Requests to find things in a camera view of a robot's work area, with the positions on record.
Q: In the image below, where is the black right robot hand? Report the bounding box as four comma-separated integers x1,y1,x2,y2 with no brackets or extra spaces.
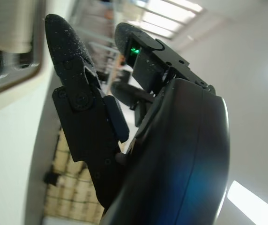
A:
44,13,231,225

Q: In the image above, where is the slice of bread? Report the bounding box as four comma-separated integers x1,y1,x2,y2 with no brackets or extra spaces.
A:
0,0,35,53

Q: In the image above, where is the white two-slot toaster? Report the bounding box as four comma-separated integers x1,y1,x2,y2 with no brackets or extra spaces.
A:
0,0,78,225

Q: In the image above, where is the rectangular ceiling light panel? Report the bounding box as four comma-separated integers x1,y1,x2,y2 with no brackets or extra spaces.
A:
227,180,268,225

